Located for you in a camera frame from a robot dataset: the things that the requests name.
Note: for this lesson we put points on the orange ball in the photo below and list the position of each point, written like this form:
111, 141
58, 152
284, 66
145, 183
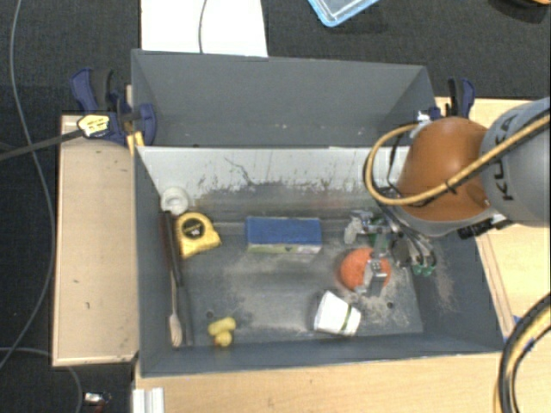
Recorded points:
353, 269

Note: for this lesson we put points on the grey metal bin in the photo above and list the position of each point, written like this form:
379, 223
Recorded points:
275, 101

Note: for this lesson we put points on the blue sponge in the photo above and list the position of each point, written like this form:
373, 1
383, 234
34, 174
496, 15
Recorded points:
282, 230

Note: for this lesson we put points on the white paper cup green stripes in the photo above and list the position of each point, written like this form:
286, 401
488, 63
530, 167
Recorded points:
333, 314

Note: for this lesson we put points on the small white cap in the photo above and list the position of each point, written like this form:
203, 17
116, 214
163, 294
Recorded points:
175, 198

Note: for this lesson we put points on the yellow toy duck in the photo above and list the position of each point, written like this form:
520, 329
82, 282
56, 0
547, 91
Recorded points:
223, 329

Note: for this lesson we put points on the pale wood flat board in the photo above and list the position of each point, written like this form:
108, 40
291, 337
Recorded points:
97, 252

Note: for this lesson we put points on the yellow tape measure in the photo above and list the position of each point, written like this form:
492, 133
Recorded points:
196, 235

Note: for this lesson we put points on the black cylinder on white bracket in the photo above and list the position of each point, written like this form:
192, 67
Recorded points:
473, 232

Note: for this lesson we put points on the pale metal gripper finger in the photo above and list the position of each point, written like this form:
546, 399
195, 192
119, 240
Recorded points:
364, 279
379, 284

